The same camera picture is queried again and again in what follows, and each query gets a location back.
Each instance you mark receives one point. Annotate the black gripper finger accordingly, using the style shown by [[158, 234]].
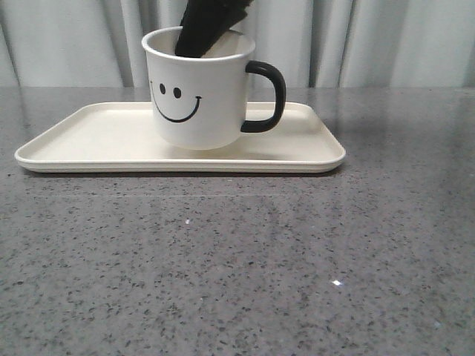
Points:
[[215, 24], [188, 43]]

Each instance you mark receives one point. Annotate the white smiley mug black handle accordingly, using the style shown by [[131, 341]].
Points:
[[200, 103]]

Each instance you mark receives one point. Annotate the cream rectangular plastic tray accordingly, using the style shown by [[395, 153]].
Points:
[[121, 137]]

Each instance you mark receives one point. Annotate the pale grey pleated curtain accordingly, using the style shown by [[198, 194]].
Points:
[[315, 44]]

